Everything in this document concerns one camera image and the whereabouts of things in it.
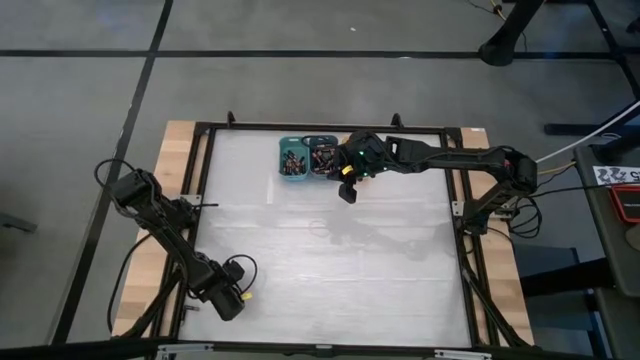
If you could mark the black corner bracket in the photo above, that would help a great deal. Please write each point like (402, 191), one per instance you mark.
(230, 118)
(396, 121)

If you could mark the white patterned label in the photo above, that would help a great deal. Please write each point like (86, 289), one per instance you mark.
(617, 175)

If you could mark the grey floor object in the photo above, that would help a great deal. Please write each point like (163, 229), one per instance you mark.
(17, 223)

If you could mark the black overhead frame bar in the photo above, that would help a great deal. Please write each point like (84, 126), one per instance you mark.
(75, 349)

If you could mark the teal plastic bin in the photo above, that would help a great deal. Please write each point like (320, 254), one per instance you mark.
(292, 142)

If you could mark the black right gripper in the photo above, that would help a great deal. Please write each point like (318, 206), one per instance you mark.
(348, 187)

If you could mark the metal base plate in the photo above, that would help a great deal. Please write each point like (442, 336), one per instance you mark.
(459, 207)
(190, 199)

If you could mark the silver frame bracket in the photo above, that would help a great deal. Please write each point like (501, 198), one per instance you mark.
(185, 348)
(462, 355)

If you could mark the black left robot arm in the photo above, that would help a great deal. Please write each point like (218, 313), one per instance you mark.
(165, 225)

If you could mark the wooden base board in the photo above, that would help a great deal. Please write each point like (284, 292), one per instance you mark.
(175, 145)
(510, 300)

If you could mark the black floor stand post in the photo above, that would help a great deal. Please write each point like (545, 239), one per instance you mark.
(505, 35)

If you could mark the blue-grey plastic bin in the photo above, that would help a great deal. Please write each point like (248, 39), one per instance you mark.
(315, 150)

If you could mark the black desk leg frame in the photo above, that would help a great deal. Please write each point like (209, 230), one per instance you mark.
(575, 129)

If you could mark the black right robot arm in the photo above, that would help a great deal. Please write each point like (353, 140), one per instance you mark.
(450, 157)

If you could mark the red black device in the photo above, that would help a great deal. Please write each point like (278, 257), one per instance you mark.
(629, 202)

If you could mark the black diagonal frame strut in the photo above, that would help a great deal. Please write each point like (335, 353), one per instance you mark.
(160, 305)
(500, 320)

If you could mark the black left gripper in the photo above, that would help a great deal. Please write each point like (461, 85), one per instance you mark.
(225, 300)

